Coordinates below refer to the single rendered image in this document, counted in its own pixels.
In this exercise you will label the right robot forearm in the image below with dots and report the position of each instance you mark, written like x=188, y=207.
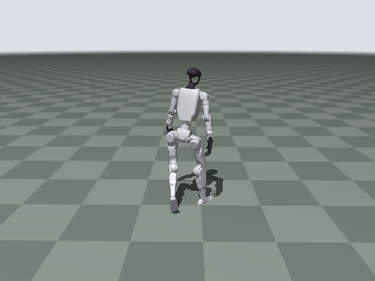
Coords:
x=209, y=130

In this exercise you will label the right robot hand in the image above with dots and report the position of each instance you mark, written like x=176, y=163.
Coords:
x=209, y=146

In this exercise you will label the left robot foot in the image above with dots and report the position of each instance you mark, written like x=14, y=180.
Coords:
x=173, y=203

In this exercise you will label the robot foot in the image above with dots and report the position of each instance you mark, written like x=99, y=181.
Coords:
x=201, y=201
x=173, y=203

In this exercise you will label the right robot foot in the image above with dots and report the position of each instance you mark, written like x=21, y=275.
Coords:
x=201, y=201

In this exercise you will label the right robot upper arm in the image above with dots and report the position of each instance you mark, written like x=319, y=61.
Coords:
x=205, y=97

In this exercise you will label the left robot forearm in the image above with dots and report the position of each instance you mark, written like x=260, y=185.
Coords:
x=169, y=121

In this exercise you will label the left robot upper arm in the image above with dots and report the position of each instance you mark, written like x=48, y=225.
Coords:
x=174, y=101

